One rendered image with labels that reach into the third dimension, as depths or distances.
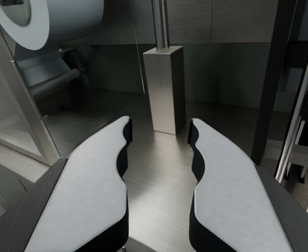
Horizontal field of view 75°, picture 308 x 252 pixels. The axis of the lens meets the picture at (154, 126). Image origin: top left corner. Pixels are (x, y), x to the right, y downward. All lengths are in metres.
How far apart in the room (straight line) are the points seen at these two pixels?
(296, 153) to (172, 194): 0.27
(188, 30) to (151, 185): 0.57
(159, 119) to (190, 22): 0.37
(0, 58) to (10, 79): 0.05
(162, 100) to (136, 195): 0.30
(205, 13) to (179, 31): 0.11
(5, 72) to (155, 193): 0.45
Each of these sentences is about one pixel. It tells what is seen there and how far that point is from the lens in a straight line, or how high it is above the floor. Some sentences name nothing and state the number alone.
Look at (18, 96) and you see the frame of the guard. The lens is 0.61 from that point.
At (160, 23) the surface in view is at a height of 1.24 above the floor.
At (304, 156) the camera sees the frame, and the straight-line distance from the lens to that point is 0.41.
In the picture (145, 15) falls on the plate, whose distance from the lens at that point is 0.91.
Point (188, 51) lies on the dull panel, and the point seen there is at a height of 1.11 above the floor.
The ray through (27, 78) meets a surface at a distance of 0.63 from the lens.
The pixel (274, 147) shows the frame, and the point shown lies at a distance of 0.40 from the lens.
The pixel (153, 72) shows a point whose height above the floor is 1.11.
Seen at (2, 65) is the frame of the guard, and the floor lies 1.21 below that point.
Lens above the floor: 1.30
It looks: 32 degrees down
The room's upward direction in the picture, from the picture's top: 8 degrees counter-clockwise
